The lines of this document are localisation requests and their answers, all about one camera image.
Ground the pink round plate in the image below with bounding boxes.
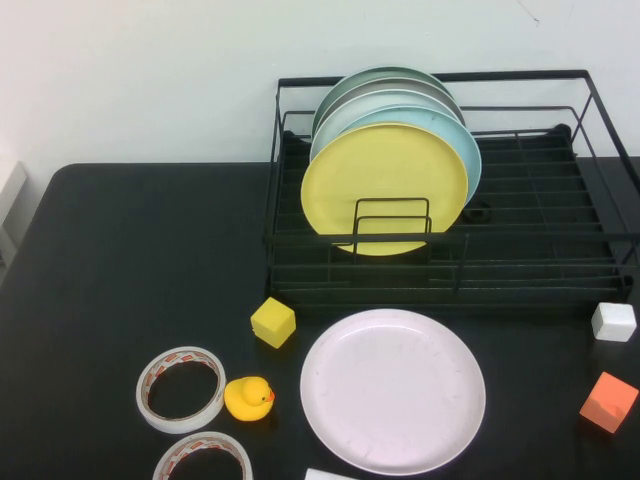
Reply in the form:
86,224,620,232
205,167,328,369
299,308,487,477

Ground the yellow round plate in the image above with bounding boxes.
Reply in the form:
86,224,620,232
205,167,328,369
300,122,470,258

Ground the pale mint round plate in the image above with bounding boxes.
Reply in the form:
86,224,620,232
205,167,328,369
309,88,466,164

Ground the grey round plate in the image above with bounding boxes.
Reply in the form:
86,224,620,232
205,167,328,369
314,77,457,136

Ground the light blue round plate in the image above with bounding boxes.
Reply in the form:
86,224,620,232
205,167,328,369
339,104,483,209

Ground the dark green round plate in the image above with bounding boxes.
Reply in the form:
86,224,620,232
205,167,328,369
311,65,454,139

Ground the yellow foam cube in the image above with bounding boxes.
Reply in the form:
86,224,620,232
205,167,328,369
249,296,297,350

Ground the yellow rubber duck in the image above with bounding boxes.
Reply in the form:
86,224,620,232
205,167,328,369
223,375,277,423

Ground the white tape roll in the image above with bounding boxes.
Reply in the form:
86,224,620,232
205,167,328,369
135,345,227,435
152,430,254,480

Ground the white paper sheet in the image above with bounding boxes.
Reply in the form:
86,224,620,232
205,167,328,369
304,467,359,480

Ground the white foam cube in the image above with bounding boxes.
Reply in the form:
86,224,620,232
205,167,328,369
591,301,638,344

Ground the orange foam cube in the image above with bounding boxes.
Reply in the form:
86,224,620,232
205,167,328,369
578,371,640,435

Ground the black wire dish rack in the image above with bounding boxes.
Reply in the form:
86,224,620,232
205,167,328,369
263,68,640,314

